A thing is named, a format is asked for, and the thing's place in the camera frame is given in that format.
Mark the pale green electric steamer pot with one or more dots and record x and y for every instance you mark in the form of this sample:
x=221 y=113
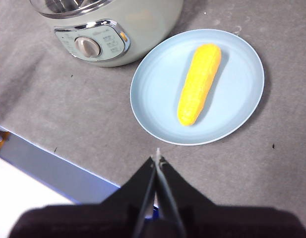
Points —
x=142 y=27

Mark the round blue plate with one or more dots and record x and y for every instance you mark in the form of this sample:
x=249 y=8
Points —
x=157 y=84

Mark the yellow corn cob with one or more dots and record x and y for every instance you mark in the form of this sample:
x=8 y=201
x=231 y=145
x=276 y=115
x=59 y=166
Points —
x=200 y=84

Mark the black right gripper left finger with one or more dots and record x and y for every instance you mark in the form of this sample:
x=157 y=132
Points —
x=93 y=220

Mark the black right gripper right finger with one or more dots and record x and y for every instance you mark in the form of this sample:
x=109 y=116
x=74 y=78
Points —
x=217 y=220

